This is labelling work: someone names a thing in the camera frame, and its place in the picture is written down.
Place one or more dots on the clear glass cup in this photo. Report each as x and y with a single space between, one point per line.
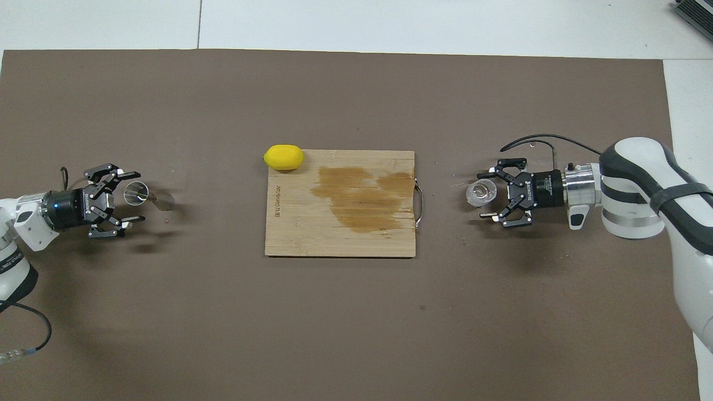
481 193

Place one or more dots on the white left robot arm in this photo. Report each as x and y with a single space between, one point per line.
14 262

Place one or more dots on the wooden cutting board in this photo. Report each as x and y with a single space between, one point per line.
295 228

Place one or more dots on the brown table mat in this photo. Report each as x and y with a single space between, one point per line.
334 312

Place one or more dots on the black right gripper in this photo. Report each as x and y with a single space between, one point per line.
543 189

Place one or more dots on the grey device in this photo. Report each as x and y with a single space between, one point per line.
696 12

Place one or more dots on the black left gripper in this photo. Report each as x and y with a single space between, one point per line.
67 209

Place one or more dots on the steel double jigger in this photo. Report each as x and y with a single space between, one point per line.
136 193

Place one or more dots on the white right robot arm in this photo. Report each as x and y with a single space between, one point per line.
640 189

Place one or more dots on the yellow lemon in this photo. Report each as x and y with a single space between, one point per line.
284 157

